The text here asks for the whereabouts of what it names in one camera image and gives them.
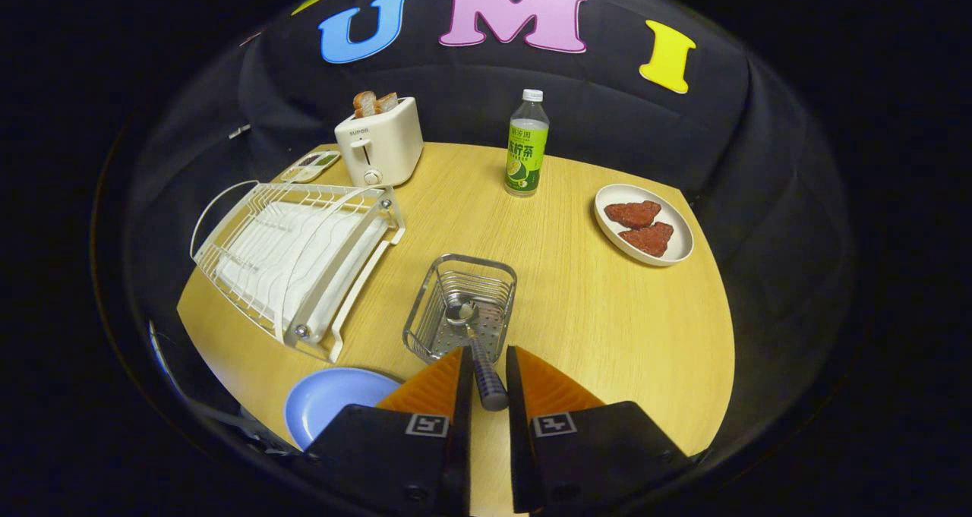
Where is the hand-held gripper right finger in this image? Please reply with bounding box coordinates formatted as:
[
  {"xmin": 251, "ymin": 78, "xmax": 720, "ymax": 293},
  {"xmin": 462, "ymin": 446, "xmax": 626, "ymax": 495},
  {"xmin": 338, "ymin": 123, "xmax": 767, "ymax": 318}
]
[{"xmin": 505, "ymin": 345, "xmax": 692, "ymax": 514}]

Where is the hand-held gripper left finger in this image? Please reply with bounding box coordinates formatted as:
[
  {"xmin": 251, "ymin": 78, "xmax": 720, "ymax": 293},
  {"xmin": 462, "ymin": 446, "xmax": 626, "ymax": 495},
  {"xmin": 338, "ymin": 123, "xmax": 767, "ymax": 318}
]
[{"xmin": 304, "ymin": 346, "xmax": 473, "ymax": 517}]

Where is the metal spoon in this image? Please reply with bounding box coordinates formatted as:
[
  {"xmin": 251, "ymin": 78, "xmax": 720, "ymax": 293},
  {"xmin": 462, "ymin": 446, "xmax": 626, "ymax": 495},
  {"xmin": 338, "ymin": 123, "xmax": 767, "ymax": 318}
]
[{"xmin": 444, "ymin": 295, "xmax": 510, "ymax": 412}]

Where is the blue plate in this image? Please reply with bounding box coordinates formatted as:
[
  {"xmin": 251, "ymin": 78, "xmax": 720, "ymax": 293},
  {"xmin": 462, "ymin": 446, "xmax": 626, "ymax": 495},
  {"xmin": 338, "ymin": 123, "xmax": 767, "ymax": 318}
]
[{"xmin": 284, "ymin": 367, "xmax": 403, "ymax": 451}]

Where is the metal wire basket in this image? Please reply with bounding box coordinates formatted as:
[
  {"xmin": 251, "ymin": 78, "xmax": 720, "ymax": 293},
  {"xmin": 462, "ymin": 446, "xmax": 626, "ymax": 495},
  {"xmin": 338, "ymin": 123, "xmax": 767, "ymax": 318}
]
[{"xmin": 402, "ymin": 254, "xmax": 519, "ymax": 364}]

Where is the white wire dish rack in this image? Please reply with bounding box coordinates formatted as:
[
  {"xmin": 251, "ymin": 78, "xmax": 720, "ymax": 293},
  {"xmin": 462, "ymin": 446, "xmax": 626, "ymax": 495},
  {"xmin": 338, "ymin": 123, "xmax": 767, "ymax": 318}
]
[{"xmin": 190, "ymin": 179, "xmax": 407, "ymax": 364}]

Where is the white oval dish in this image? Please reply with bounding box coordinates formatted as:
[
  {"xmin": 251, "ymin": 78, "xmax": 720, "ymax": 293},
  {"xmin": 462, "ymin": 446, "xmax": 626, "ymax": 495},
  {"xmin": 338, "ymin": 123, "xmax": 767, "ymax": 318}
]
[{"xmin": 593, "ymin": 183, "xmax": 695, "ymax": 267}]

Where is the red meat slice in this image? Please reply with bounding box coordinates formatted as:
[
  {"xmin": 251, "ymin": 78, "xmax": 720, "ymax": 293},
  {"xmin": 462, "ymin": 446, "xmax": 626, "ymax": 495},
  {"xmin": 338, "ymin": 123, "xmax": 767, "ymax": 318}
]
[
  {"xmin": 604, "ymin": 200, "xmax": 662, "ymax": 229},
  {"xmin": 617, "ymin": 221, "xmax": 675, "ymax": 257}
]

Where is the green label drink bottle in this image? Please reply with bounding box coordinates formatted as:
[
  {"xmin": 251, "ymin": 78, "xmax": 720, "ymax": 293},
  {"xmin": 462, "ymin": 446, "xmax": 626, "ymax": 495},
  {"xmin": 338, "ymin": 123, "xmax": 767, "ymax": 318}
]
[{"xmin": 504, "ymin": 88, "xmax": 551, "ymax": 198}]

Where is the white toaster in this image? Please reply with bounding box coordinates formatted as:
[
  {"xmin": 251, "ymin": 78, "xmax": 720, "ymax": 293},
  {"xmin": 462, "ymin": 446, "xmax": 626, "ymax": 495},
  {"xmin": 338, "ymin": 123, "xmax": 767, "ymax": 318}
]
[{"xmin": 334, "ymin": 96, "xmax": 424, "ymax": 188}]

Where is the divided condiment tray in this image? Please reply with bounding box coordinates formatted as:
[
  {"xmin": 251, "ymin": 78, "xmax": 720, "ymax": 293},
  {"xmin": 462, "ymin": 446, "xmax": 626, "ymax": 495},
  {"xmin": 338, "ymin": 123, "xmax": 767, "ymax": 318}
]
[{"xmin": 280, "ymin": 150, "xmax": 342, "ymax": 184}]

